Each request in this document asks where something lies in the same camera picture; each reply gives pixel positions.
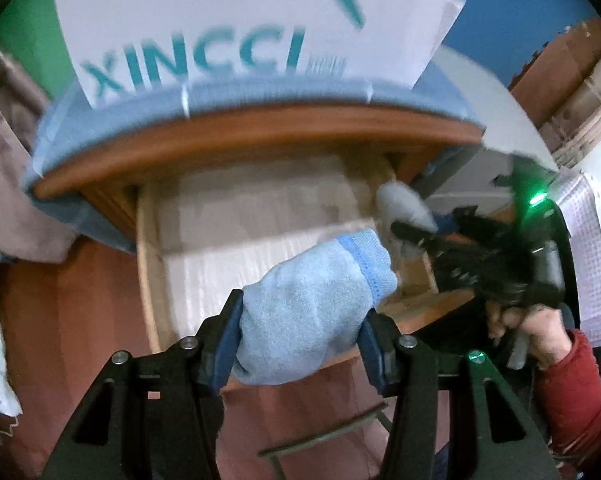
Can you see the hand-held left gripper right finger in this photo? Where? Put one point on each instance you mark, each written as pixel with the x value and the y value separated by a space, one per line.
pixel 375 355

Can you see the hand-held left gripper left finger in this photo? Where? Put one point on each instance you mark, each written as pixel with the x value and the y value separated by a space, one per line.
pixel 228 332

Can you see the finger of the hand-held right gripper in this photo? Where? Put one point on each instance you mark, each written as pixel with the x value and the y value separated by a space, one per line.
pixel 413 234
pixel 448 224

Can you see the light grey sock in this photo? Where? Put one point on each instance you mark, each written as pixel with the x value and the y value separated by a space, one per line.
pixel 405 205

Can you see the light blue underwear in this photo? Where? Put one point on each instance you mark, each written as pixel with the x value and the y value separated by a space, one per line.
pixel 305 310

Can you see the wooden drawer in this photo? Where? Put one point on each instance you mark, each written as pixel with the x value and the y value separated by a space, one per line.
pixel 151 275

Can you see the person's red sleeved forearm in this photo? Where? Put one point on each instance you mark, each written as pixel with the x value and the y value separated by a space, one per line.
pixel 575 400

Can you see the person's right hand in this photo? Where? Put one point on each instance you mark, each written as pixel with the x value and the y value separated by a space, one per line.
pixel 545 330

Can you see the white checked cloth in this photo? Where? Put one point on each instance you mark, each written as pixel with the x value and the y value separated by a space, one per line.
pixel 590 240

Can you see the stacked cardboard boxes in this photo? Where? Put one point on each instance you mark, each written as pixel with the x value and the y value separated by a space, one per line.
pixel 580 90

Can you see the blue striped cloth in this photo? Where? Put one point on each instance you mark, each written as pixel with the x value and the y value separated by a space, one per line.
pixel 60 135

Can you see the pink blanket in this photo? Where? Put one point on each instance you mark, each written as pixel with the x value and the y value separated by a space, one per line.
pixel 10 170

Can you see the white box with teal print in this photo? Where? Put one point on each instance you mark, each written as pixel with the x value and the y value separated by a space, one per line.
pixel 205 10

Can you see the dark metal frame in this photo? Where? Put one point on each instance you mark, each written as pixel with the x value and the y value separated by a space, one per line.
pixel 320 435

